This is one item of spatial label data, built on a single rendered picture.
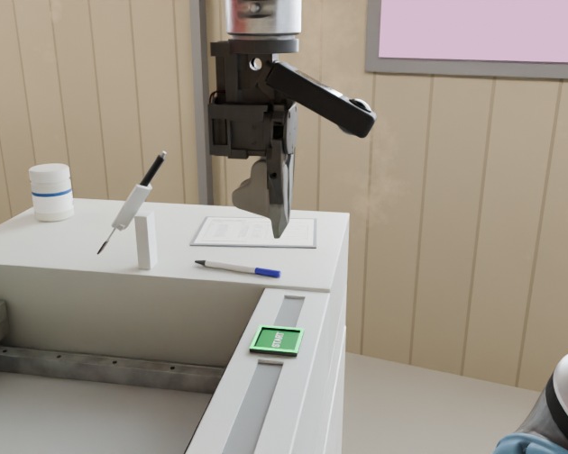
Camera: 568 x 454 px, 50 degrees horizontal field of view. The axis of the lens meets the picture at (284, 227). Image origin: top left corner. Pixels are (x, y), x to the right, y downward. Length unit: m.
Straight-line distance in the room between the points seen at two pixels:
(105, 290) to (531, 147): 1.58
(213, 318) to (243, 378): 0.26
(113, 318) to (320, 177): 1.50
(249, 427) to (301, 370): 0.11
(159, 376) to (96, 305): 0.16
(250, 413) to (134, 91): 2.15
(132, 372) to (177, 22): 1.81
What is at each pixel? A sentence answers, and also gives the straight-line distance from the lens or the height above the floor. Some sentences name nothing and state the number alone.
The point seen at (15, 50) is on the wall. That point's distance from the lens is 3.06.
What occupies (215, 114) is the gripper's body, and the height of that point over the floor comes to 1.23.
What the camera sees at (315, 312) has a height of 0.96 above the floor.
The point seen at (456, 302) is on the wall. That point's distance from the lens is 2.40.
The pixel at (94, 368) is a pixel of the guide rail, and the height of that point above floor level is 0.84.
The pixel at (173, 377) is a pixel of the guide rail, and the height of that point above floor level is 0.84.
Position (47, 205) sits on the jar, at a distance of 1.20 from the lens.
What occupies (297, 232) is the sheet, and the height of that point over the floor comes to 0.97.
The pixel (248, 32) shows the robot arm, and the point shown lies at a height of 1.31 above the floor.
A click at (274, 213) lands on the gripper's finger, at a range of 0.65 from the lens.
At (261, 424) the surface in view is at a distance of 0.62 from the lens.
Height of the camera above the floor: 1.33
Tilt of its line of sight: 19 degrees down
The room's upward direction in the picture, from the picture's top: straight up
